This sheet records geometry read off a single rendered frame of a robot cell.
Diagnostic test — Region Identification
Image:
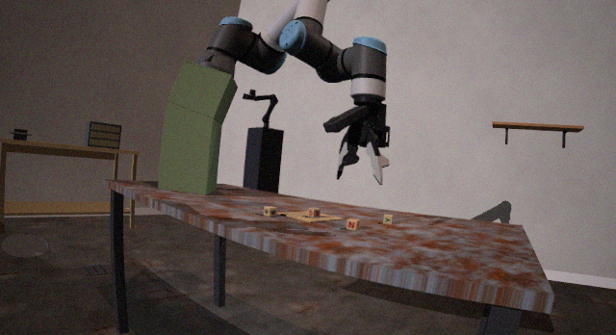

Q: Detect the tan flat mat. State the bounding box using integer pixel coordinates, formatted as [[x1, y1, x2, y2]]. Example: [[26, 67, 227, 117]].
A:
[[278, 212, 345, 222]]

